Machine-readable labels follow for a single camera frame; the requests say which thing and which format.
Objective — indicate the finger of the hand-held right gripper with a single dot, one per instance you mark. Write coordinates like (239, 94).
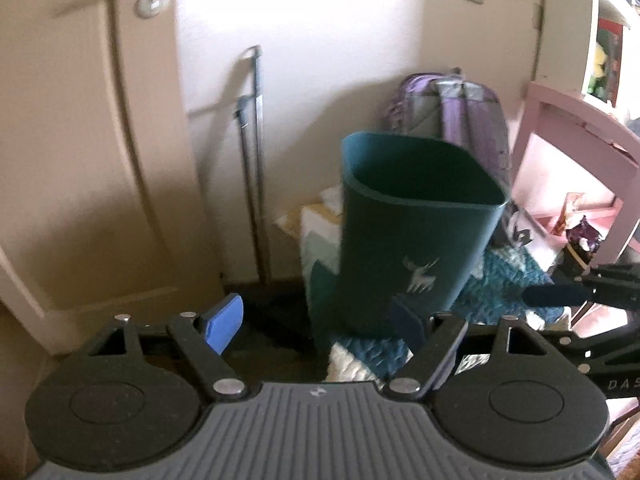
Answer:
(610, 365)
(555, 295)

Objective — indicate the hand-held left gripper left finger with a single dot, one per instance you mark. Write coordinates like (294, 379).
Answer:
(222, 324)

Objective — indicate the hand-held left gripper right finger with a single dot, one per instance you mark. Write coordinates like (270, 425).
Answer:
(406, 327)

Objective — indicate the teal bin with deer print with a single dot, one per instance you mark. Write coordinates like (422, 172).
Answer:
(415, 230)

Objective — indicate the zigzag quilted blanket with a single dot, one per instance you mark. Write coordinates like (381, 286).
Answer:
(500, 285)

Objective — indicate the dark purple packet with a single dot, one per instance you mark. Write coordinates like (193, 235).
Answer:
(582, 235)

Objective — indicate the small picture card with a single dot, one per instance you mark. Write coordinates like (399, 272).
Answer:
(567, 212)

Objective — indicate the pink wooden furniture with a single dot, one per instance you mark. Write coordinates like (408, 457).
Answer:
(575, 125)

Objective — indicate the purple grey backpack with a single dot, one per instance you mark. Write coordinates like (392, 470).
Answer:
(465, 110)

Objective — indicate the beige wooden door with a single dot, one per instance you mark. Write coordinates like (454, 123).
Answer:
(75, 135)

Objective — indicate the green yellow picture book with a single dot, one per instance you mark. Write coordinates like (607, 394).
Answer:
(606, 60)

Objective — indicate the round silver door lock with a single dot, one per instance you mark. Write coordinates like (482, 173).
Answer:
(151, 4)

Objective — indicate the folded metal frame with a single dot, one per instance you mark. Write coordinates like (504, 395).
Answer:
(256, 160)

